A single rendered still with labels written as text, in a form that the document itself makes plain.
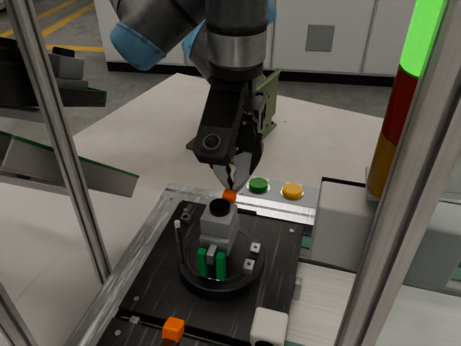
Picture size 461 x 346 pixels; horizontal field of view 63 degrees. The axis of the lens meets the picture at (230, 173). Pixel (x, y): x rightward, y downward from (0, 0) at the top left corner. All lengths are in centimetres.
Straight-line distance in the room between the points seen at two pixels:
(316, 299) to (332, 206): 35
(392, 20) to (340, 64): 52
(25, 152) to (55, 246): 37
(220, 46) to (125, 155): 67
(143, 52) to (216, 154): 19
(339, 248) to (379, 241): 6
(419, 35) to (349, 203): 14
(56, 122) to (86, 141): 68
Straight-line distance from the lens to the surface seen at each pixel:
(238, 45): 47
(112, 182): 68
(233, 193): 58
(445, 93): 24
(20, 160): 54
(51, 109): 50
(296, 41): 353
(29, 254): 88
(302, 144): 112
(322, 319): 65
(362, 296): 36
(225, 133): 46
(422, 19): 26
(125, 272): 66
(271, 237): 67
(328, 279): 70
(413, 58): 27
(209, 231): 54
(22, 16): 47
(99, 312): 62
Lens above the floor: 145
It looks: 37 degrees down
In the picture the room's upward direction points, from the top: straight up
